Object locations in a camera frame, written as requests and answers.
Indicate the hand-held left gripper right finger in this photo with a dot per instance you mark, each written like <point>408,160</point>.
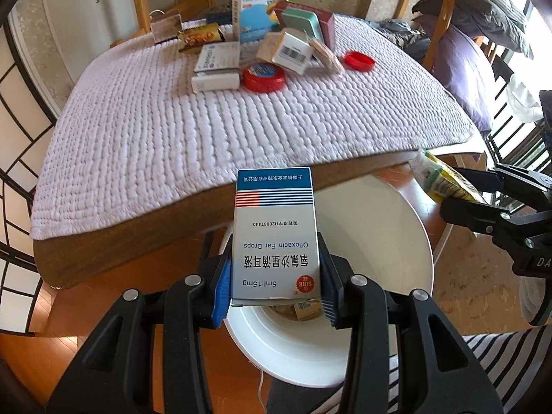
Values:
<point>328,289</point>

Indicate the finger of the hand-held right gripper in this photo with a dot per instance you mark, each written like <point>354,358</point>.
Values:
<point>509,181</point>
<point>478,215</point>

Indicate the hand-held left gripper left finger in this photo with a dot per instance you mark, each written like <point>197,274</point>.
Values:
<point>220,289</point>

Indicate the yellow snack packet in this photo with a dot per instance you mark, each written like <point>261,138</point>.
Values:
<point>444,177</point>

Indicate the white trash bin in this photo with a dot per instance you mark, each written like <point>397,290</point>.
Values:
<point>379,267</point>

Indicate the white striped ear drops box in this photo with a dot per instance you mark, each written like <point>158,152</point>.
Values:
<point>276,246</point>

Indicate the person's right hand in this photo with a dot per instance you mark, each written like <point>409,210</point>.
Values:
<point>532,299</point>

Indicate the small brown cardboard box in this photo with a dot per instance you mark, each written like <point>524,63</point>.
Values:
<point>307,311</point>

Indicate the white crumpled plastic bag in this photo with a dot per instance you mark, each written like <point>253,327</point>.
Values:
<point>524,99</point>

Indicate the black and white striped cloth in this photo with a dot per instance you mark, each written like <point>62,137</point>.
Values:
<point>509,366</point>

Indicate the purple bed sheet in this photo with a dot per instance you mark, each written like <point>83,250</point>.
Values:
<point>465,73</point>

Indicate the lavender quilted mat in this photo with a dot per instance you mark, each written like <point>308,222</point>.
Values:
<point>172,146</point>

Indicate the striped pillow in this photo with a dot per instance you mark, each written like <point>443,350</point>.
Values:
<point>496,4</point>

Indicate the grey bedding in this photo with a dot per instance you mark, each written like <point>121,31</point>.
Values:
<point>401,32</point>

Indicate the red plastic lid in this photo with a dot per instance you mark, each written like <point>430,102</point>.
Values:
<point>359,61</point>

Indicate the white and grey medicine box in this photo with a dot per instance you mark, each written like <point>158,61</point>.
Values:
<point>215,82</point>

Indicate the red round tin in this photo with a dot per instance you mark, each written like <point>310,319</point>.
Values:
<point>264,77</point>

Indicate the white box with blue print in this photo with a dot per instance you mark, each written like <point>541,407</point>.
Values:
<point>218,57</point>

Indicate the white box with barcode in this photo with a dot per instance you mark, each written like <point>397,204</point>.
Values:
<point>289,54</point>

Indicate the dark red box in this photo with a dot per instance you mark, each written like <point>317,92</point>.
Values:
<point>325,23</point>

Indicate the black framed folding screen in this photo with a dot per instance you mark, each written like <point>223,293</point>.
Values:
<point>21,138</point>

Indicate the golden snack packet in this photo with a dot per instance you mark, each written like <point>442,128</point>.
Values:
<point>200,36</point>

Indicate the small white box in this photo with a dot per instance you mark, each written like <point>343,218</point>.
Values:
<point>297,33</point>

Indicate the teal green box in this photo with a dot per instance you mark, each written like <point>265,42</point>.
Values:
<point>302,21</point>

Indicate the clear acrylic box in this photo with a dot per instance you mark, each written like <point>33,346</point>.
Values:
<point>166,28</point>

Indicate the light blue medicine box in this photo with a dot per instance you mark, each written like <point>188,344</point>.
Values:
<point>252,19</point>

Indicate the dark blue box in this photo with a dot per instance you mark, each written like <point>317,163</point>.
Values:
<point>218,17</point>

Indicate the yellow cartoon face packet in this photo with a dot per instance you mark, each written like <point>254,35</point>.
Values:
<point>271,11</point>

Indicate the white wardrobe door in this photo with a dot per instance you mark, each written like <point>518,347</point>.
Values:
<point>86,0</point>

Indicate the wooden bunk bed frame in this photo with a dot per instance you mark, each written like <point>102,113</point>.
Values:
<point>444,17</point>

